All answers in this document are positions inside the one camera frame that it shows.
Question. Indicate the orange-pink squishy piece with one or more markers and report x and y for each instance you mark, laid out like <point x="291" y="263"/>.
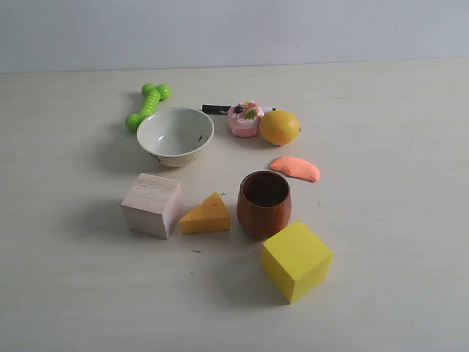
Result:
<point x="296" y="168"/>

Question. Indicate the brown wooden cup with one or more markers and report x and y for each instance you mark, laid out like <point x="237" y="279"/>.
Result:
<point x="264" y="204"/>

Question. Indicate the orange cheese wedge toy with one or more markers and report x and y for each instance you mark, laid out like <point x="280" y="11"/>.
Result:
<point x="210" y="216"/>

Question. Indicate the pink toy cake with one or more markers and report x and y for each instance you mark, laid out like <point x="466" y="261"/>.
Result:
<point x="244" y="118"/>

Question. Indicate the yellow lemon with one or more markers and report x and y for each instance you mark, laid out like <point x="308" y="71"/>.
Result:
<point x="279" y="127"/>

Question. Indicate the white ceramic bowl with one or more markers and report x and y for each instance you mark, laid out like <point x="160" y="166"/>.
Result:
<point x="175" y="136"/>

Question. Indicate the light wooden cube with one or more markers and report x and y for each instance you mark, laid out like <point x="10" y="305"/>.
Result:
<point x="153" y="205"/>

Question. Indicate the yellow cube block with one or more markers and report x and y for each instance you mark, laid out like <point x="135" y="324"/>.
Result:
<point x="295" y="260"/>

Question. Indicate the green bone dog toy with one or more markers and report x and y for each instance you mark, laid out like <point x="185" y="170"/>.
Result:
<point x="152" y="96"/>

